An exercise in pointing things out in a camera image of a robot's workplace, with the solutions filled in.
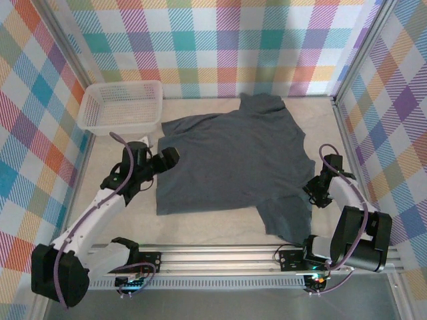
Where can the grey t-shirt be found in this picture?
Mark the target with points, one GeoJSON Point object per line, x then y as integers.
{"type": "Point", "coordinates": [233, 160]}

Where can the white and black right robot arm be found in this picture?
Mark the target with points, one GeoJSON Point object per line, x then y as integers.
{"type": "Point", "coordinates": [348, 193]}

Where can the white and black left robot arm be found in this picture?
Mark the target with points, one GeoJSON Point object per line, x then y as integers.
{"type": "Point", "coordinates": [90, 216]}

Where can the white perforated plastic basket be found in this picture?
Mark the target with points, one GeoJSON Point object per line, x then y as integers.
{"type": "Point", "coordinates": [113, 106]}

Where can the aluminium corner strut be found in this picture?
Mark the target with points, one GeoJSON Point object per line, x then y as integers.
{"type": "Point", "coordinates": [400, 300]}
{"type": "Point", "coordinates": [38, 313]}

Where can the grey metal shelf plate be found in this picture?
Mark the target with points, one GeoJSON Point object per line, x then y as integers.
{"type": "Point", "coordinates": [217, 306]}

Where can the aluminium side rail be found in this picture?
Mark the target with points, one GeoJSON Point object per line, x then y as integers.
{"type": "Point", "coordinates": [86, 155]}
{"type": "Point", "coordinates": [341, 116]}

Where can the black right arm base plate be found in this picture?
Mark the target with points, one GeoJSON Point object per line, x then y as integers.
{"type": "Point", "coordinates": [290, 261]}

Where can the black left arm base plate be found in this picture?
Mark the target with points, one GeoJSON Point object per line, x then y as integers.
{"type": "Point", "coordinates": [151, 261]}

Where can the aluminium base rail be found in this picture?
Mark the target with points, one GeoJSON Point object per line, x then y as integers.
{"type": "Point", "coordinates": [217, 260]}

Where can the aluminium frame post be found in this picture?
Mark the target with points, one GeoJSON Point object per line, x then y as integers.
{"type": "Point", "coordinates": [68, 50]}
{"type": "Point", "coordinates": [363, 50]}

